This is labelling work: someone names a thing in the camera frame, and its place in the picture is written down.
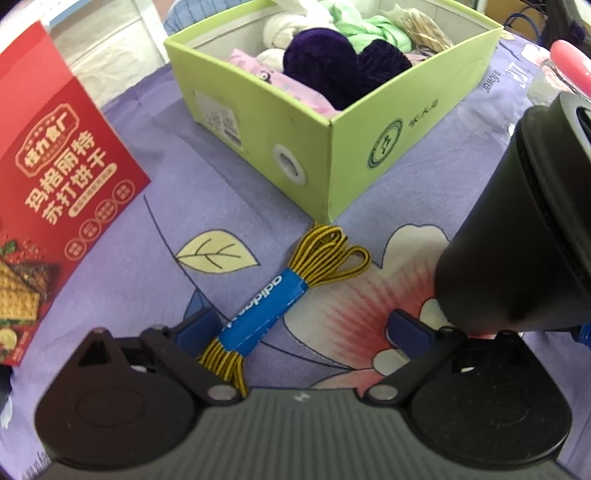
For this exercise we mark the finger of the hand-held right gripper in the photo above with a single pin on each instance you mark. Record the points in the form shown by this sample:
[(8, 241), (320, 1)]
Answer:
[(585, 335)]

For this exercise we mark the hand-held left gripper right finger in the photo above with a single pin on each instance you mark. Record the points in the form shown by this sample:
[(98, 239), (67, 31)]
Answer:
[(406, 330)]

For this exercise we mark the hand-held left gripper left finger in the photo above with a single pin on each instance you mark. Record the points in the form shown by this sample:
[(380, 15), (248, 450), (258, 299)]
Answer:
[(198, 326)]

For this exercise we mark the yellow and black shoelaces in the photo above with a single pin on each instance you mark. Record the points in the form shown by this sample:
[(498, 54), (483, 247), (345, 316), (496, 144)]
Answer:
[(258, 314)]

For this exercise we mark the light green cardboard box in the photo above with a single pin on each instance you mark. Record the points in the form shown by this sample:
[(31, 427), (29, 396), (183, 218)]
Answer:
[(369, 138)]

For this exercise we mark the floral lilac cloth bundle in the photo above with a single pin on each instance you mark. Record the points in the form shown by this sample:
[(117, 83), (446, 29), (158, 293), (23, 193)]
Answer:
[(295, 90)]

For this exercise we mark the dark purple velvet cloth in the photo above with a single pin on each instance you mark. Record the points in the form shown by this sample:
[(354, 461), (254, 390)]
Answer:
[(323, 64)]

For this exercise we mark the light green towel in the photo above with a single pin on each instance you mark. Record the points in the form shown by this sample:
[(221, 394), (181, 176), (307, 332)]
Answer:
[(369, 27)]

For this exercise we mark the white cloth bundle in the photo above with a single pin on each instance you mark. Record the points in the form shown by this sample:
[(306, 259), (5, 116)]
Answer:
[(281, 27)]

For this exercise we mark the black lidded cup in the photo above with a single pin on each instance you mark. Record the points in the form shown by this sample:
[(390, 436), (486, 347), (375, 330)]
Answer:
[(508, 230)]

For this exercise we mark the red cracker box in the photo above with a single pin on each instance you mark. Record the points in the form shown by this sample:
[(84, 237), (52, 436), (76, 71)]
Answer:
[(60, 184)]

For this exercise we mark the clear bottle with pink cap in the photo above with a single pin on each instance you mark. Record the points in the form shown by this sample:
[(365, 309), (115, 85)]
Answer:
[(568, 60)]

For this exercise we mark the beige striped cloth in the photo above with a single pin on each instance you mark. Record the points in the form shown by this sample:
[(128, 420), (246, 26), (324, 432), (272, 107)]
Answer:
[(420, 27)]

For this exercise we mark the blue plaid cloth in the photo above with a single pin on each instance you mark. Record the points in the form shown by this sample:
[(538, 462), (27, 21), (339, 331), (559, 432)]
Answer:
[(194, 14)]

